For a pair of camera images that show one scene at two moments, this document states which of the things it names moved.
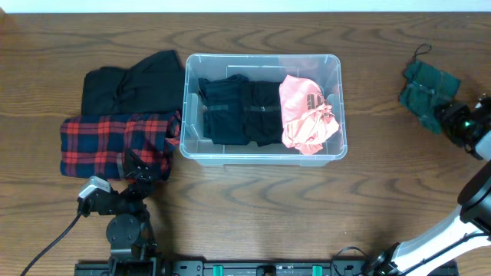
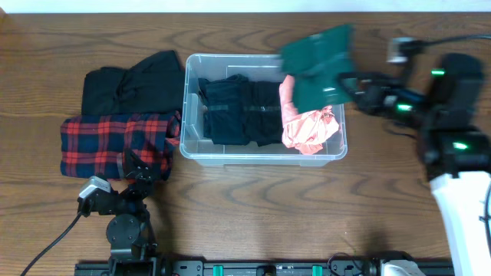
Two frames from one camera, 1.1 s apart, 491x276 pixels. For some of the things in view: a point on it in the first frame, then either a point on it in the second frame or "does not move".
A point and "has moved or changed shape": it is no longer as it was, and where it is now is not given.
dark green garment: x=426 y=90 has moved or changed shape
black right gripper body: x=455 y=123 → x=400 y=104
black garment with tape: x=261 y=100 does not move
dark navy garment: x=225 y=98 does not move
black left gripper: x=146 y=181 does not move
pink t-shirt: x=308 y=119 does not move
